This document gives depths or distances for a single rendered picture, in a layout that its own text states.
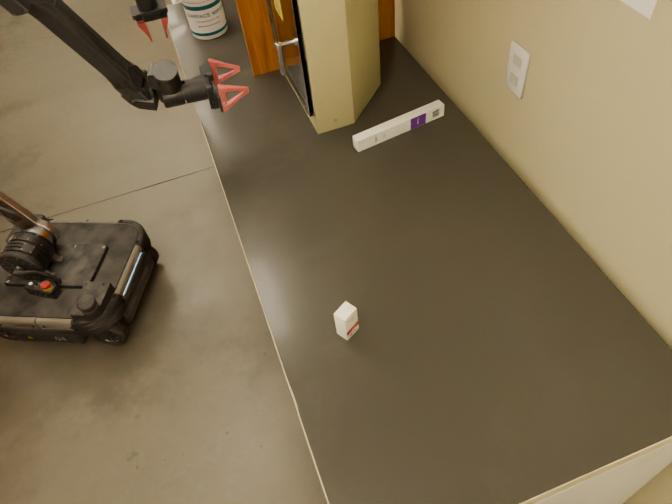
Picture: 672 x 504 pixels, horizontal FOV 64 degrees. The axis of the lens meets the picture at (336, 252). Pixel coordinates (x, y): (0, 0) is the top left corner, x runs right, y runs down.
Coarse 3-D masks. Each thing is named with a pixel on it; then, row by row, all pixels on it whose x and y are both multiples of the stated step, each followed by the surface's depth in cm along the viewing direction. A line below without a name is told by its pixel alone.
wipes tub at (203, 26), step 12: (192, 0) 180; (204, 0) 180; (216, 0) 183; (192, 12) 183; (204, 12) 183; (216, 12) 185; (192, 24) 188; (204, 24) 186; (216, 24) 188; (204, 36) 190; (216, 36) 191
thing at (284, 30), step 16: (272, 0) 145; (288, 0) 126; (272, 16) 153; (288, 16) 132; (288, 32) 139; (288, 48) 146; (288, 64) 154; (304, 64) 136; (304, 80) 139; (304, 96) 146
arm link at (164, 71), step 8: (152, 64) 124; (160, 64) 125; (168, 64) 125; (152, 72) 124; (160, 72) 124; (168, 72) 124; (176, 72) 124; (152, 80) 125; (160, 80) 123; (168, 80) 124; (176, 80) 126; (152, 88) 128; (160, 88) 127; (168, 88) 126; (176, 88) 128; (152, 96) 130; (136, 104) 132; (144, 104) 131; (152, 104) 131
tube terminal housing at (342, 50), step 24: (312, 0) 124; (336, 0) 126; (360, 0) 134; (312, 24) 128; (336, 24) 130; (360, 24) 138; (312, 48) 132; (336, 48) 135; (360, 48) 143; (312, 72) 137; (336, 72) 140; (360, 72) 147; (312, 96) 142; (336, 96) 145; (360, 96) 152; (312, 120) 153; (336, 120) 150
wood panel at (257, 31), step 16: (240, 0) 155; (256, 0) 156; (384, 0) 170; (240, 16) 158; (256, 16) 160; (384, 16) 174; (256, 32) 163; (384, 32) 178; (256, 48) 167; (272, 48) 169; (256, 64) 171; (272, 64) 173
